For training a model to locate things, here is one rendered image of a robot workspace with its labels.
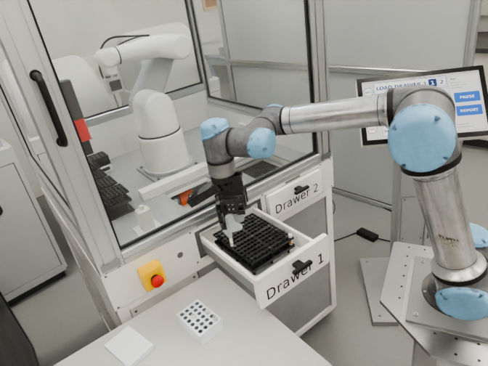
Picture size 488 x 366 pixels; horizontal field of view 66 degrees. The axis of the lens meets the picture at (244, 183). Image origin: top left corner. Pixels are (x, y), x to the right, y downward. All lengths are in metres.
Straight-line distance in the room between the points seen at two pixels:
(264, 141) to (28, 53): 0.57
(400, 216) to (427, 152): 1.30
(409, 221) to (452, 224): 1.19
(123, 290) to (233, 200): 0.48
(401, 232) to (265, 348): 1.19
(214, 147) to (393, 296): 0.70
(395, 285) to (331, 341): 0.88
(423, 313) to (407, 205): 0.90
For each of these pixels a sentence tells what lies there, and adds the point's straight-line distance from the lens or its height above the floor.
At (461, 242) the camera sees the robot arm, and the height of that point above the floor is 1.10.
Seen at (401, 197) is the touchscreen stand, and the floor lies 0.62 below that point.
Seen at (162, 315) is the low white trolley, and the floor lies 0.76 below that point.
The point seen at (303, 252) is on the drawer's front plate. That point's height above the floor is 0.92.
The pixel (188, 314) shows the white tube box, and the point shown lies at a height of 0.80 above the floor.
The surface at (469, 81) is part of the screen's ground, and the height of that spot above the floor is 1.15.
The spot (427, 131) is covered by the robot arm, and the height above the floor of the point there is 1.36.
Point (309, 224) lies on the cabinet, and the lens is 1.72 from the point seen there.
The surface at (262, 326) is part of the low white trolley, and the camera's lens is 1.19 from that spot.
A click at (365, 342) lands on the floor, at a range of 2.13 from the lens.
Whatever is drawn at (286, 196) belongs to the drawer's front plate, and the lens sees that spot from 1.50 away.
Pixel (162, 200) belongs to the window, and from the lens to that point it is 1.22.
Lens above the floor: 1.65
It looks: 28 degrees down
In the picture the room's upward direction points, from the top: 9 degrees counter-clockwise
